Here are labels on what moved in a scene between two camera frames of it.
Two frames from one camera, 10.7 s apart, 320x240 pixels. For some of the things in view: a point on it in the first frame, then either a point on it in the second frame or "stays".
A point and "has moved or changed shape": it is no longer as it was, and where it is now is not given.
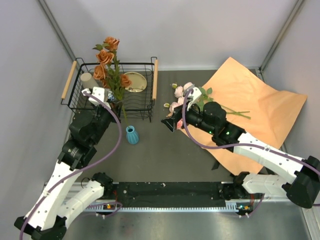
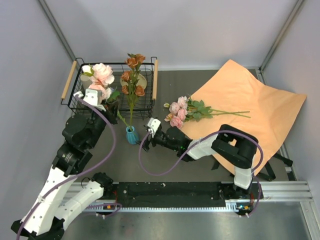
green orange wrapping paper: x=259 y=111 stays
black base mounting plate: x=119 y=191 stays
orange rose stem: x=107 y=71 -> x=133 y=62
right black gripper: x=171 y=121 -> x=147 y=143
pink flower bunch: x=204 y=96 has moved or changed shape
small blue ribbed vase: x=132 y=137 stays
